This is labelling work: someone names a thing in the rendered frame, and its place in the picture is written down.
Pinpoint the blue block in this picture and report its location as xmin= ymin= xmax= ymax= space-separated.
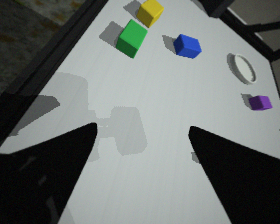
xmin=173 ymin=34 xmax=202 ymax=59

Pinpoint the green block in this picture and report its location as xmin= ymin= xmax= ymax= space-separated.
xmin=116 ymin=19 xmax=148 ymax=58

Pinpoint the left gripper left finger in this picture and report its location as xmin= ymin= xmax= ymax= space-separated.
xmin=0 ymin=122 xmax=97 ymax=224

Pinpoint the white saucer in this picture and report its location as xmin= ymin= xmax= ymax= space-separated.
xmin=232 ymin=54 xmax=257 ymax=85

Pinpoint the purple block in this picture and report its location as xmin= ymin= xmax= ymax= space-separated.
xmin=248 ymin=95 xmax=273 ymax=111

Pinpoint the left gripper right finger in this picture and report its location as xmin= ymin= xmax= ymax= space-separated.
xmin=188 ymin=126 xmax=280 ymax=224

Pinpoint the yellow block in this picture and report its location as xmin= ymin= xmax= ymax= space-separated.
xmin=136 ymin=0 xmax=164 ymax=28

